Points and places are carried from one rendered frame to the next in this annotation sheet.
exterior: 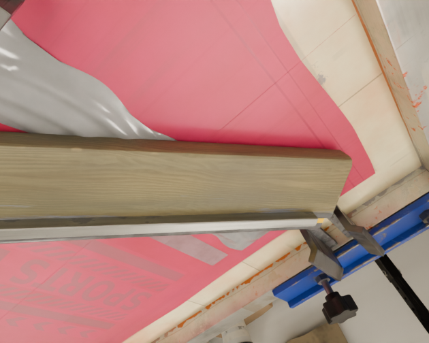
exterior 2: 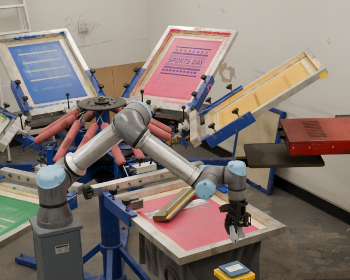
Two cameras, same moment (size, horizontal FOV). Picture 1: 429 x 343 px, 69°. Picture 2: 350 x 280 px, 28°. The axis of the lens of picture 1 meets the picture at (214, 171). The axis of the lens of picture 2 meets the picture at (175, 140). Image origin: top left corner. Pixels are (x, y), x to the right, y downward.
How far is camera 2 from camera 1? 357 cm
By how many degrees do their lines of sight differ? 74
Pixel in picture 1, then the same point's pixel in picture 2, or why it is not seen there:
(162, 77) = (158, 206)
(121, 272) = (204, 215)
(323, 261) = not seen: hidden behind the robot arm
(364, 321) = not seen: outside the picture
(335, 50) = (162, 194)
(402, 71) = (165, 185)
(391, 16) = (156, 187)
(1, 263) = (188, 224)
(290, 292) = (224, 190)
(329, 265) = not seen: hidden behind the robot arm
